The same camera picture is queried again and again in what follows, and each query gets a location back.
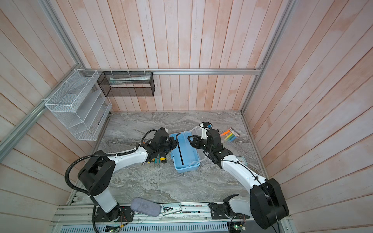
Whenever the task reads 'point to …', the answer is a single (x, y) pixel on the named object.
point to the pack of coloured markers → (230, 135)
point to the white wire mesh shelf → (82, 104)
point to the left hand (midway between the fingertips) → (179, 144)
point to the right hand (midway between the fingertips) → (190, 137)
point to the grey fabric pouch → (145, 206)
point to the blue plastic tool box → (184, 156)
